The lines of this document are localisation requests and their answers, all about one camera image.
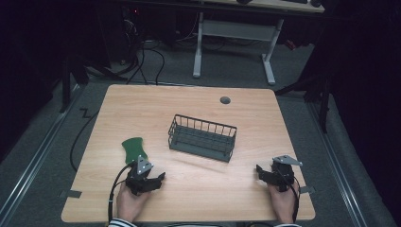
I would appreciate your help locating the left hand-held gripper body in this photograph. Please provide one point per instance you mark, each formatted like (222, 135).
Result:
(137, 182)

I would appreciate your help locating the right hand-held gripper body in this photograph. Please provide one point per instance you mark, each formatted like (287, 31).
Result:
(283, 176)

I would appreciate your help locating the person's left hand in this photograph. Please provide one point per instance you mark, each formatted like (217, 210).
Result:
(130, 205)

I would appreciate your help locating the person's right hand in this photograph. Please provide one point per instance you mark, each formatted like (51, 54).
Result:
(283, 205)

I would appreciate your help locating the grey tape strip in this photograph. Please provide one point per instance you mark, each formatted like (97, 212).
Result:
(307, 189)
(72, 194)

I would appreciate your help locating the green sponge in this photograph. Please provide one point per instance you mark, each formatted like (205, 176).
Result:
(135, 149)

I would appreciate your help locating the round grey table grommet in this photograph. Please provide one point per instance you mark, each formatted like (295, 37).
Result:
(225, 100)

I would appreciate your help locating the black stand legs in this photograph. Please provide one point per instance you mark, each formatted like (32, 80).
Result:
(324, 104)

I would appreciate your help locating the black stand leg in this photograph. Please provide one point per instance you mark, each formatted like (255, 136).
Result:
(66, 85)

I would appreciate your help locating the red object under desk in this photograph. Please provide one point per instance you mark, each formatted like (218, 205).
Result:
(290, 44)

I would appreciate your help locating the white-framed wooden desk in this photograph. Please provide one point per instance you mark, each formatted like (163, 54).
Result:
(236, 31)

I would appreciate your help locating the metal floor rail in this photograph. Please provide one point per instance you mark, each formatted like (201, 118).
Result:
(339, 170)
(34, 160)

